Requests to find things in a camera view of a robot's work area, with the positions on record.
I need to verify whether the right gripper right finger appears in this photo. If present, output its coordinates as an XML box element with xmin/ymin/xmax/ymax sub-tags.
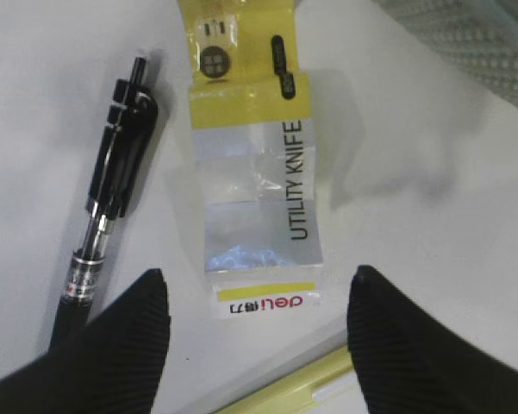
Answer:
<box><xmin>346</xmin><ymin>265</ymin><xmax>518</xmax><ymax>413</ymax></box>

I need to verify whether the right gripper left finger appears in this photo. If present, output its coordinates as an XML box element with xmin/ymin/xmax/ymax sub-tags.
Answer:
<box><xmin>0</xmin><ymin>269</ymin><xmax>171</xmax><ymax>413</ymax></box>

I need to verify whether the yellow utility knife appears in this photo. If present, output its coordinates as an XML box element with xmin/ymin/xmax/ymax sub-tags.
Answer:
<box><xmin>219</xmin><ymin>346</ymin><xmax>367</xmax><ymax>413</ymax></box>

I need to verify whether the black pen right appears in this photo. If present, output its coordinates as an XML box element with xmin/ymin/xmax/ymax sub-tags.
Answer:
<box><xmin>48</xmin><ymin>56</ymin><xmax>159</xmax><ymax>349</ymax></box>

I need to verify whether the green woven plastic basket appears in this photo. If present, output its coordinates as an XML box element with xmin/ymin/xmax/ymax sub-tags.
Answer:
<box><xmin>377</xmin><ymin>0</ymin><xmax>518</xmax><ymax>108</ymax></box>

